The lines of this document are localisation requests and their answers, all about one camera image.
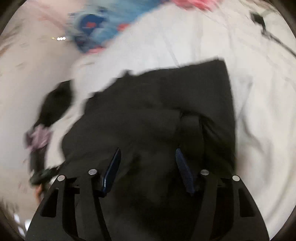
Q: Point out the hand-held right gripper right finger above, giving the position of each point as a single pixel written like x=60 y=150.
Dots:
x=186 y=171

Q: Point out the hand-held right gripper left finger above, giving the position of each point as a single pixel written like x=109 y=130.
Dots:
x=112 y=171

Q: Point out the black puffer jacket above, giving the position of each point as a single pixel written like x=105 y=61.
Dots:
x=150 y=111

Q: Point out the purple jacket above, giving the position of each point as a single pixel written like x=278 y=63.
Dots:
x=39 y=136

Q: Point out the black garment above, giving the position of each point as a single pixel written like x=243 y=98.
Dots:
x=55 y=102

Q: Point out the white striped bed quilt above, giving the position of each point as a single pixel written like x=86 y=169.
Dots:
x=261 y=115

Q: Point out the whale print curtain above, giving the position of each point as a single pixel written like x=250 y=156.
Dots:
x=97 y=20

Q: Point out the pink checked cloth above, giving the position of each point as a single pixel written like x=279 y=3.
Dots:
x=194 y=3

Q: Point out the white wall socket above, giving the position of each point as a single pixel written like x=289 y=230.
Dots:
x=60 y=38

